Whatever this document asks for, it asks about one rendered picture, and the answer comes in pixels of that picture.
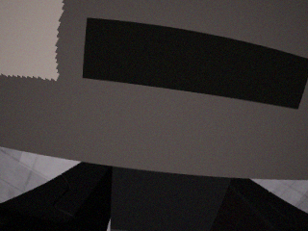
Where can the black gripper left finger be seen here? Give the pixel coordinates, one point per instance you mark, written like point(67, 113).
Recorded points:
point(77, 200)

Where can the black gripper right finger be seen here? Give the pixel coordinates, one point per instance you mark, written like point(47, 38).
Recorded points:
point(249, 207)

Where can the black two-prong plug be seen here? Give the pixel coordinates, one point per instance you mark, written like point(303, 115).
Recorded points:
point(145, 200)

